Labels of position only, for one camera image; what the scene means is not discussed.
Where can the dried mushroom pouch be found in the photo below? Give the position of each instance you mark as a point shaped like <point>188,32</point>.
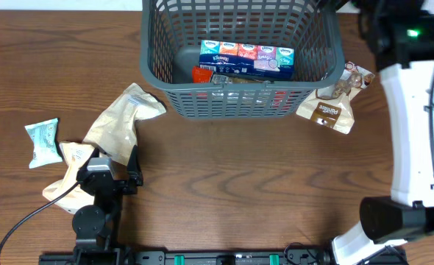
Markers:
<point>331,106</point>

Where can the mint green snack packet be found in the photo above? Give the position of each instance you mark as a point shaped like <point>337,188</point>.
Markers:
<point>43,135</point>

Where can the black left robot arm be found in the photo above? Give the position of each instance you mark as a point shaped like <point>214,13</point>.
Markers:
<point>97,225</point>

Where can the tan crumpled paper bag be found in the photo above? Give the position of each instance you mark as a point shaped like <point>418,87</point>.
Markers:
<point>114,130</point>

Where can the Kleenex tissue multipack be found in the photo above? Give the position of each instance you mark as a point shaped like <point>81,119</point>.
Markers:
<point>270,62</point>

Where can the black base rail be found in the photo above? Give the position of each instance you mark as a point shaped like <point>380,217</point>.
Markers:
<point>288,257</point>

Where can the cream snack pouch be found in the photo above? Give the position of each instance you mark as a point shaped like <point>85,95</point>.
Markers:
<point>74,155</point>

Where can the grey plastic basket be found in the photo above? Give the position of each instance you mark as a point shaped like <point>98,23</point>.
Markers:
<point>172,32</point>

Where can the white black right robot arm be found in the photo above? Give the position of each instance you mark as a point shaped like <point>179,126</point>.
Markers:
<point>407,214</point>

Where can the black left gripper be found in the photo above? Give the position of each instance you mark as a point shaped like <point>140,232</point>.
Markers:
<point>134,177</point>

